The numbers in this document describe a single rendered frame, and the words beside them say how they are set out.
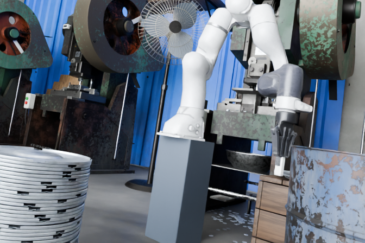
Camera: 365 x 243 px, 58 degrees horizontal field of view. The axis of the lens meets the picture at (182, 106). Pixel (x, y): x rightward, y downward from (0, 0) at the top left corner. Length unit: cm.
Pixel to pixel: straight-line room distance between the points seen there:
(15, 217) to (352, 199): 74
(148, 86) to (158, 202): 276
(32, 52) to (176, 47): 229
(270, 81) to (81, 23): 186
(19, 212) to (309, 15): 155
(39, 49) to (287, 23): 327
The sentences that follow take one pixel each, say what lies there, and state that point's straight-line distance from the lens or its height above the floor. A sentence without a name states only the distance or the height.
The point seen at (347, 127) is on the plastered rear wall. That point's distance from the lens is 323.
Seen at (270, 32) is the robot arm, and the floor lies 93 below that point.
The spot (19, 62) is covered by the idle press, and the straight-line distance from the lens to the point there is 442.
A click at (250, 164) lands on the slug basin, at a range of 204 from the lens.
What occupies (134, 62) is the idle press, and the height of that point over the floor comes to 106.
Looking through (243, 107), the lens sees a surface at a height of 68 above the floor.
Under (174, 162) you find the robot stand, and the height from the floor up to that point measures 34.
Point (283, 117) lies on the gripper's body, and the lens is 126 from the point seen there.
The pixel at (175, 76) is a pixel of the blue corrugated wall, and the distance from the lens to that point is 391.
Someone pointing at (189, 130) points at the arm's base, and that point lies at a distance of 142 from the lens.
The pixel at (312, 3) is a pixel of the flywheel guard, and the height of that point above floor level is 122.
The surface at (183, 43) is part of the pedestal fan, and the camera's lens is 271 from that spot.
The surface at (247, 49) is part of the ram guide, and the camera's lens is 218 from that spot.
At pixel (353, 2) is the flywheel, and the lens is 217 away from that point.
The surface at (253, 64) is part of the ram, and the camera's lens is 214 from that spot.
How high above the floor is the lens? 47
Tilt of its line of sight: 5 degrees up
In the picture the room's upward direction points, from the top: 9 degrees clockwise
